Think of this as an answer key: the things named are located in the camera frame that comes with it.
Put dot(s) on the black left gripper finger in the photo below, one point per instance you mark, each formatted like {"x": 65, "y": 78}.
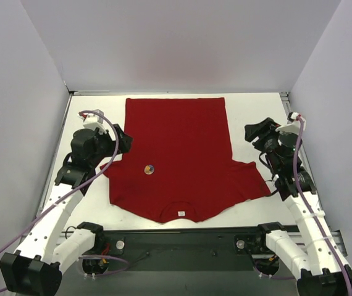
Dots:
{"x": 123, "y": 137}
{"x": 124, "y": 146}

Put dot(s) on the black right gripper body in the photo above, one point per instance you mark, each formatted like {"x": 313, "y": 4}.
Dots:
{"x": 262, "y": 135}

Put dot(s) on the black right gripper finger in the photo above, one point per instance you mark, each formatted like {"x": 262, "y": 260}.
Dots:
{"x": 253, "y": 134}
{"x": 257, "y": 127}

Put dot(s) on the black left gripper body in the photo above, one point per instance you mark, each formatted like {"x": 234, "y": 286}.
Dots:
{"x": 119, "y": 140}

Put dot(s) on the round painted brooch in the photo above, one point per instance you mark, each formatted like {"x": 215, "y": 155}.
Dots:
{"x": 148, "y": 169}

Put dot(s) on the red t-shirt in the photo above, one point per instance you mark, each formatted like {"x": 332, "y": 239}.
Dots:
{"x": 187, "y": 141}

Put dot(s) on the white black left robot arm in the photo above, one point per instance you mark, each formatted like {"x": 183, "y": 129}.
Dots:
{"x": 37, "y": 265}

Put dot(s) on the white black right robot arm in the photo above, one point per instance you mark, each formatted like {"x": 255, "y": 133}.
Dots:
{"x": 319, "y": 266}

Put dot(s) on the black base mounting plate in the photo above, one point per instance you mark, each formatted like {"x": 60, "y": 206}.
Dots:
{"x": 238, "y": 241}

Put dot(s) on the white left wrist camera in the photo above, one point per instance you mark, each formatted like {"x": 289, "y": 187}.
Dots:
{"x": 93, "y": 121}

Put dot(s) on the aluminium table edge rail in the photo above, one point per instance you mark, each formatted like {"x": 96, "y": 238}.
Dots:
{"x": 123, "y": 93}

